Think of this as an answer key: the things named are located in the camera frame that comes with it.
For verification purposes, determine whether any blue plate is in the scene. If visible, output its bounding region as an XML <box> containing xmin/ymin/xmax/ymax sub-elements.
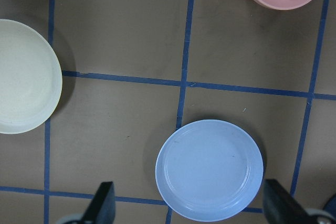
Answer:
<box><xmin>155</xmin><ymin>120</ymin><xmax>264</xmax><ymax>222</ymax></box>

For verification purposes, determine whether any cream white plate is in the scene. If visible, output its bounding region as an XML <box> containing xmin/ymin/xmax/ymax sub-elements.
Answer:
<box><xmin>1</xmin><ymin>19</ymin><xmax>62</xmax><ymax>134</ymax></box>

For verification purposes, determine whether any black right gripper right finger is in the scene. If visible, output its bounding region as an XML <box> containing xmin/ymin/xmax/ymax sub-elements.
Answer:
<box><xmin>262</xmin><ymin>179</ymin><xmax>317</xmax><ymax>224</ymax></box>

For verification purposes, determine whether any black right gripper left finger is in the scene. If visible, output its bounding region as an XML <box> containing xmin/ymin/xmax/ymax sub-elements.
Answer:
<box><xmin>81</xmin><ymin>182</ymin><xmax>116</xmax><ymax>223</ymax></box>

